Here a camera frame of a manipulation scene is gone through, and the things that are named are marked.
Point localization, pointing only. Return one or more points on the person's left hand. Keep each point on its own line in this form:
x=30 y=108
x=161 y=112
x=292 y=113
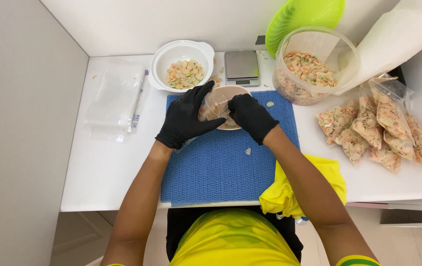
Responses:
x=183 y=118

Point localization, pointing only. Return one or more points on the person's right hand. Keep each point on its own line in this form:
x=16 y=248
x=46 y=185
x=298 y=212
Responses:
x=253 y=118

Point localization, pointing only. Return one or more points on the person's right fingers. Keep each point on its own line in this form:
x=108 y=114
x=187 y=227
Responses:
x=237 y=105

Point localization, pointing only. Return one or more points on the clear plastic bag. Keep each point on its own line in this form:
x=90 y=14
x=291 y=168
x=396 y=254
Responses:
x=216 y=105

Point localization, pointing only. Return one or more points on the beige bowl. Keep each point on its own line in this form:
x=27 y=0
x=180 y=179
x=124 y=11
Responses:
x=233 y=90

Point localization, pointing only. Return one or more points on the scattered cracker crumbs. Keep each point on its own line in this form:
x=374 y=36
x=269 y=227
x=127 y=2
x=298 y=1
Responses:
x=216 y=78

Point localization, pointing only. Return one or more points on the silver digital kitchen scale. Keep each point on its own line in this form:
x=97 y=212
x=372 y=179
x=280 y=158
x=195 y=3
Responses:
x=242 y=66

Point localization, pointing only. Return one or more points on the clear plastic tub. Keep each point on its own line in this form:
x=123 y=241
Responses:
x=288 y=88

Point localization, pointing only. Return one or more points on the crackers in white bowl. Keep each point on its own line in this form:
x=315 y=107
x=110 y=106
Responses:
x=185 y=74

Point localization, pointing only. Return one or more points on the blue mesh mat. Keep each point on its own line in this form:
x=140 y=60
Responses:
x=218 y=170

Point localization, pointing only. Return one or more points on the crackers in clear tub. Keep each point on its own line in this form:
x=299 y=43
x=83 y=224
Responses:
x=308 y=68

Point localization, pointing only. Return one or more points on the green plastic lid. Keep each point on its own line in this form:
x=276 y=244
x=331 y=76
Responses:
x=292 y=18

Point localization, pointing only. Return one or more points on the yellow cloth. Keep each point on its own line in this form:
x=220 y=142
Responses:
x=288 y=195

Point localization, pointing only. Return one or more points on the stack of empty clear bags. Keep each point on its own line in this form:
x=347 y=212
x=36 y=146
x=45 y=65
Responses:
x=116 y=99

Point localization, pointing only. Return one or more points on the person's yellow shirt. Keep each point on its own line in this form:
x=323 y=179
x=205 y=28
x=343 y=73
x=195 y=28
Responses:
x=233 y=240

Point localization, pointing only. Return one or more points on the pile of filled cracker packets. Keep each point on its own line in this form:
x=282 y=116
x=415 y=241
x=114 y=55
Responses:
x=377 y=129

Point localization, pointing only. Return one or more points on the large white plastic bag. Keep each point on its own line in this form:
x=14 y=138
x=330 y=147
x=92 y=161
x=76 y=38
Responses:
x=392 y=37

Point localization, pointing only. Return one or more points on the yellow green sleeve cuff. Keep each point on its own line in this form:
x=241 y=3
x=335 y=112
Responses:
x=358 y=261

